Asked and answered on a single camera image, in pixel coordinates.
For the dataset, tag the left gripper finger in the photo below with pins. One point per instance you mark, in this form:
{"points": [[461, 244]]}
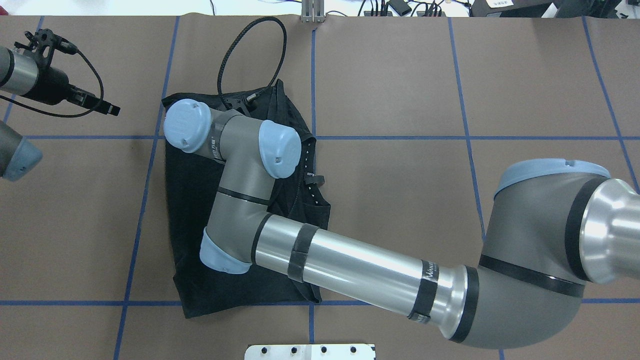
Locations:
{"points": [[106, 108]]}

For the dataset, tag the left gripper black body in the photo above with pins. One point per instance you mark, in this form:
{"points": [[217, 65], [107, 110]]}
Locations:
{"points": [[52, 86]]}

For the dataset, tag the black t-shirt with logo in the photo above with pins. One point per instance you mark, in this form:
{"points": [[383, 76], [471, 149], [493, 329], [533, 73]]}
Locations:
{"points": [[229, 179]]}

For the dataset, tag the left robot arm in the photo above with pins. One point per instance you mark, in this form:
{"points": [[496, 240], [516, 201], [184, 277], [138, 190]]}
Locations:
{"points": [[30, 76]]}

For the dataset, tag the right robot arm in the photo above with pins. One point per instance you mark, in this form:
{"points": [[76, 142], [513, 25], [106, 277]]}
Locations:
{"points": [[401, 237]]}

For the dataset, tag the black power strip with plugs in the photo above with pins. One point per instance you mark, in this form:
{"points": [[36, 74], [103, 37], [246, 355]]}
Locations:
{"points": [[402, 8]]}

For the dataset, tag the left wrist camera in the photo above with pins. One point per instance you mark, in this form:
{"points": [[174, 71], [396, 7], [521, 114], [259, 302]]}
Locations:
{"points": [[43, 44]]}

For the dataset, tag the aluminium frame post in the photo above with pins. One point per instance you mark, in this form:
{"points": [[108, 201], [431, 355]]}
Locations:
{"points": [[313, 11]]}

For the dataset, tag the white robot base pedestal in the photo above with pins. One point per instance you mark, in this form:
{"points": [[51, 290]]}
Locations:
{"points": [[322, 351]]}

